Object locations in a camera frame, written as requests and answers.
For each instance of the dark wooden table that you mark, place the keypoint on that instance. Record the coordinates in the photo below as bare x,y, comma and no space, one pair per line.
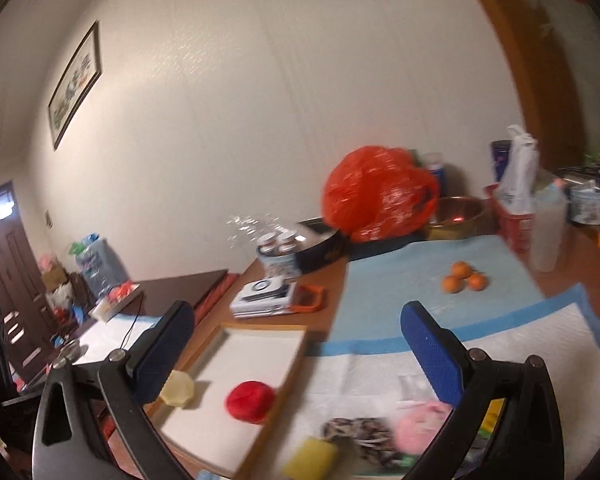
180,290

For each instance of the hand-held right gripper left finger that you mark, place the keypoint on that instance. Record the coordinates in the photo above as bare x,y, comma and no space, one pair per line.
165,350

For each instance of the red cloth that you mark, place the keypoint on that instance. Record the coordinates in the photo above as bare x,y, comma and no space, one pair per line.
217,297

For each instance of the black white patterned cloth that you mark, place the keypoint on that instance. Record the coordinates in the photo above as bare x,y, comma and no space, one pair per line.
360,432

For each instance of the pale yellow soft toy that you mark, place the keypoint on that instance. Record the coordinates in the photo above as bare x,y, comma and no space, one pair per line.
177,389

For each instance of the white plastic bag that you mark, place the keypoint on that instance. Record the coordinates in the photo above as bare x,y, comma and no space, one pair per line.
517,170

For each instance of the stack of white boxes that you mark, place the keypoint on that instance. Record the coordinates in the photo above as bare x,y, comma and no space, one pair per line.
260,307

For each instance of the yellow green sponge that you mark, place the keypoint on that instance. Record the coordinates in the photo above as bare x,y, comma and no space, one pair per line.
310,457

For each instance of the dark blue can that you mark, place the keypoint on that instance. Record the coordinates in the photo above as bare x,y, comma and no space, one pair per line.
500,160

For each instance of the light blue absorbent pad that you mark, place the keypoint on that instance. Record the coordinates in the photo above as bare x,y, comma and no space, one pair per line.
395,290

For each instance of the framed wall picture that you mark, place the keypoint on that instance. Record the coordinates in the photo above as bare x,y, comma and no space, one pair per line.
75,82

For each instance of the black round tin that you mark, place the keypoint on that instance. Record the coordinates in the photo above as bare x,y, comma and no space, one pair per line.
320,250

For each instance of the orange plastic bag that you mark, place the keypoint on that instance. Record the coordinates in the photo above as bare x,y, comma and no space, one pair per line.
375,190

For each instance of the pink plush toy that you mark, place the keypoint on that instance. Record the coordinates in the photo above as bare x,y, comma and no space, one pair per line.
415,430

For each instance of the translucent plastic bottle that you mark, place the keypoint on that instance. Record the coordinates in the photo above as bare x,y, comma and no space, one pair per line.
547,235

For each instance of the red plastic basket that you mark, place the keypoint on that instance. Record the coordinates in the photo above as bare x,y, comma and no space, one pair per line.
515,230

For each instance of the white absorbent pad blue border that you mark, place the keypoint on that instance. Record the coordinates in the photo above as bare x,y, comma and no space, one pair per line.
530,330

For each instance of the printed round tin pot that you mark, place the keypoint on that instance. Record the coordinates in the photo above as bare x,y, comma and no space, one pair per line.
587,202

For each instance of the cardboard box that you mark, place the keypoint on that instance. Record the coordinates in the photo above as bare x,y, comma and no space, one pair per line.
54,277

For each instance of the clear plastic wrap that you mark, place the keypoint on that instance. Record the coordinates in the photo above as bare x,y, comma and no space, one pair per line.
245,230

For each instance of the white flat device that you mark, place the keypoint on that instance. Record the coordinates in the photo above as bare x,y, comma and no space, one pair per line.
262,290

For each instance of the small orange fruit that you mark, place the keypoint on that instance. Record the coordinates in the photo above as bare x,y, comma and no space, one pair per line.
461,270
451,284
476,281

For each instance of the metal bowl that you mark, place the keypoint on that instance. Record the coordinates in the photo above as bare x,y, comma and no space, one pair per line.
460,217

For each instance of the printed pill bottle box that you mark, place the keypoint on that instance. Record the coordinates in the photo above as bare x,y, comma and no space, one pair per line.
279,265

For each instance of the red plush ball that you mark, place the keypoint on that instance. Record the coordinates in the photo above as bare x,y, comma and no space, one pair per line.
250,402

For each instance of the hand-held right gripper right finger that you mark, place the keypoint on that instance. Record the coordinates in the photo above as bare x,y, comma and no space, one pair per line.
430,345

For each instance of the white wooden tray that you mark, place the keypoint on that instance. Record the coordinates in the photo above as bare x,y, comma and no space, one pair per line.
240,355

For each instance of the white pad on dark table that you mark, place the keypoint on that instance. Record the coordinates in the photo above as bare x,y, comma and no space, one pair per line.
110,335

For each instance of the brown wooden door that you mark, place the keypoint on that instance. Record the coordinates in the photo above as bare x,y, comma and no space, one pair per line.
5,270

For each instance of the wooden window frame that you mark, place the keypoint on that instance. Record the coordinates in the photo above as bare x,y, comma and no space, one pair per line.
545,85

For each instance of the pill bottle white cap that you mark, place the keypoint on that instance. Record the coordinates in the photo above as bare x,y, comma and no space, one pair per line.
267,244
286,241

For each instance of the white box with red items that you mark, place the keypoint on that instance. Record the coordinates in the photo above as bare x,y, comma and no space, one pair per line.
115,302

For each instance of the large water jug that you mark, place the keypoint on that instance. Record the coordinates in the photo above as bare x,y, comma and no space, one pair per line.
100,265

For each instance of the orange framed case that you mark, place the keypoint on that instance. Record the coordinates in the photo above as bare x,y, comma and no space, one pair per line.
317,300

